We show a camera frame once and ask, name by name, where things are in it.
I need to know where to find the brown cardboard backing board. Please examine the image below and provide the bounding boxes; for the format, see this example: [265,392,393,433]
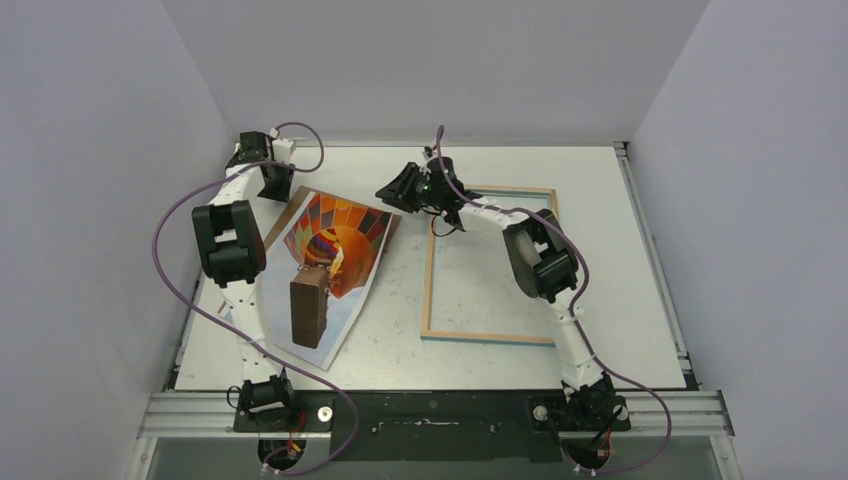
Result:
[260,187,403,327]

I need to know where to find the hot air balloon photo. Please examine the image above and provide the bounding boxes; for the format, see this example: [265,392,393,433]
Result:
[218,190,395,372]

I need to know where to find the blue wooden picture frame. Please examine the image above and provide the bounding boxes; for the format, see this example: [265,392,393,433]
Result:
[420,185,559,347]

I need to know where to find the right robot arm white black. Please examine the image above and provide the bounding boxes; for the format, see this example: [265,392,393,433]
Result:
[375,156,629,432]

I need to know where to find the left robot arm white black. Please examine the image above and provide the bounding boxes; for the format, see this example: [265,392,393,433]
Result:
[191,131,299,431]

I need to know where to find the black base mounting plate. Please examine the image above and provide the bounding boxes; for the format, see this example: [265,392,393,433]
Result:
[232,390,631,463]

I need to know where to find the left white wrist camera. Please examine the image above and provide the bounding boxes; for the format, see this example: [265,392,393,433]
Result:
[270,138,296,164]

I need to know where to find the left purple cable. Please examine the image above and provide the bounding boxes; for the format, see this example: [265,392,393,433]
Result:
[150,121,362,478]

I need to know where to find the aluminium rail front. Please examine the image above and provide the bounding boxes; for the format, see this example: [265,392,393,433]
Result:
[139,390,735,438]

